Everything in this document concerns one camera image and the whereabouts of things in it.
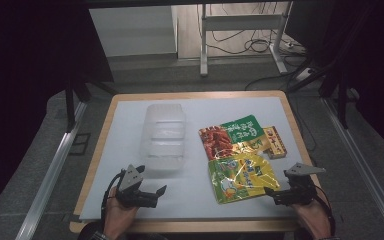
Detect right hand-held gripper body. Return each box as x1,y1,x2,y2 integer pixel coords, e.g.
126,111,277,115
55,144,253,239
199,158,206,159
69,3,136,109
273,162,327,206

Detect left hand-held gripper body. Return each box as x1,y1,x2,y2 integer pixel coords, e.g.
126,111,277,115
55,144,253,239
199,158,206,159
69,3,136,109
114,163,160,210

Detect yellow spout pouch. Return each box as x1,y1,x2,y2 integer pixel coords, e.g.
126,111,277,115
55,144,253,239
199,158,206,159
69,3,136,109
207,151,282,205

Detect clear plastic container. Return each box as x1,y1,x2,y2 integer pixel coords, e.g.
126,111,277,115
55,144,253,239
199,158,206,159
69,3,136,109
139,103,188,173

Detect green and red snack packet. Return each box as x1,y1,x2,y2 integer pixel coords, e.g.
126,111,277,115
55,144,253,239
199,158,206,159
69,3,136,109
198,114,272,162

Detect person's right hand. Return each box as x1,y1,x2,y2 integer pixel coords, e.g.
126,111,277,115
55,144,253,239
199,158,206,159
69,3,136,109
291,199,333,240

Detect person's left hand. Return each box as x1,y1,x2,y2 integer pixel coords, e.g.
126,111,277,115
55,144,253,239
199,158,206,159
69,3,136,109
103,187,140,240

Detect small yellow and red box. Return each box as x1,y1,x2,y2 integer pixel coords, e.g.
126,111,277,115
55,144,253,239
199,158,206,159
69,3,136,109
261,125,288,160

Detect black metal stand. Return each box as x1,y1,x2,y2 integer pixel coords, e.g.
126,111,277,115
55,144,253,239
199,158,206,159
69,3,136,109
285,49,361,130
63,78,119,132

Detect white power strip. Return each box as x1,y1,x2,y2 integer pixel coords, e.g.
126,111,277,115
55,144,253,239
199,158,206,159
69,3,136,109
294,67,316,83

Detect white panel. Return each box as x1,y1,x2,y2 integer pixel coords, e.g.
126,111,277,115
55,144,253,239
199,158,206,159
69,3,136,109
89,5,178,58

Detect dark curtain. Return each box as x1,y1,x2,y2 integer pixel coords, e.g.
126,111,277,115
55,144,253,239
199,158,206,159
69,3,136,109
0,0,115,218
313,0,384,162

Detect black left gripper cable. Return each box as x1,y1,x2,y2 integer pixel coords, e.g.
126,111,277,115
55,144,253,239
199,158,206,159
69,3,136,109
100,169,126,221

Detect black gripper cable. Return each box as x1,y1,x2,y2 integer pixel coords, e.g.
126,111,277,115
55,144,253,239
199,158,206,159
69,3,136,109
100,169,126,221
312,183,337,236

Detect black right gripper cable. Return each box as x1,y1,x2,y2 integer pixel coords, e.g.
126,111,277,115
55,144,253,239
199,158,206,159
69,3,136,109
312,183,337,236

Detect aluminium floor rail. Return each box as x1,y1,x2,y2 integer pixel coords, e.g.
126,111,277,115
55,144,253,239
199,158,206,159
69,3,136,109
322,97,384,240
14,101,88,240

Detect black floor cables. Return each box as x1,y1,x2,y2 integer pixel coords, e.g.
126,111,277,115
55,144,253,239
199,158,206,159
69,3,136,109
196,3,314,92

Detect white metal desk frame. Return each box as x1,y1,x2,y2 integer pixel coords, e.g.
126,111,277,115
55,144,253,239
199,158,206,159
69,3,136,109
199,1,294,78

